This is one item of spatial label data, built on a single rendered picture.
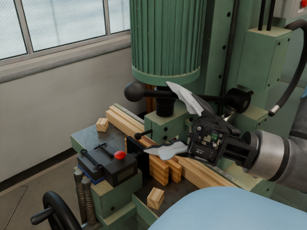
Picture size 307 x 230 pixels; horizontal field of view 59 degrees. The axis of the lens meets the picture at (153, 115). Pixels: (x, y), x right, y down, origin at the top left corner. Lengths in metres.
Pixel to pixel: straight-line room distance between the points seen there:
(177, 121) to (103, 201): 0.30
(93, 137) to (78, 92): 1.16
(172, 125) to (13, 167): 1.57
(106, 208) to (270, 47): 0.57
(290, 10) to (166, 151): 0.48
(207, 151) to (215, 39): 0.32
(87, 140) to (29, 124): 1.10
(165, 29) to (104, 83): 1.67
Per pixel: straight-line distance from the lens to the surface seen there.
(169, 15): 0.59
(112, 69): 2.24
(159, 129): 0.74
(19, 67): 1.88
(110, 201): 0.73
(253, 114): 0.80
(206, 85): 0.75
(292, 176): 0.56
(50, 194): 0.76
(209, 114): 0.54
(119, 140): 0.96
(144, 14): 0.61
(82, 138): 0.99
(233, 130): 0.56
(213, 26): 0.70
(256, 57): 0.75
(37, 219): 0.74
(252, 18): 0.76
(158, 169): 0.77
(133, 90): 0.45
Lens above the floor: 1.48
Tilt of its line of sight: 32 degrees down
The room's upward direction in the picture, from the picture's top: straight up
